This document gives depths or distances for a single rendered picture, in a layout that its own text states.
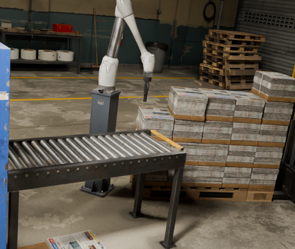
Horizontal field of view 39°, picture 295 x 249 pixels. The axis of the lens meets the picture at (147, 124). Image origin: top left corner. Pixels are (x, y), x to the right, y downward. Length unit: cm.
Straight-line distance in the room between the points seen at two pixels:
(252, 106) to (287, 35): 773
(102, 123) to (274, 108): 164
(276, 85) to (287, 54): 754
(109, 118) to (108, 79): 36
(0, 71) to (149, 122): 194
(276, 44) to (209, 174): 811
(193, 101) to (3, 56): 211
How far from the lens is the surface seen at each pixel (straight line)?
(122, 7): 373
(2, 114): 218
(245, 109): 403
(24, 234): 345
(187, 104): 379
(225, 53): 1011
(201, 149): 399
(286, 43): 1168
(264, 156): 428
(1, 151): 224
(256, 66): 1086
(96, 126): 386
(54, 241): 335
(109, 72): 373
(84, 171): 270
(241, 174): 426
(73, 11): 1035
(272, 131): 422
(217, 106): 392
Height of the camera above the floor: 186
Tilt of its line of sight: 17 degrees down
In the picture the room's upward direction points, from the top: 7 degrees clockwise
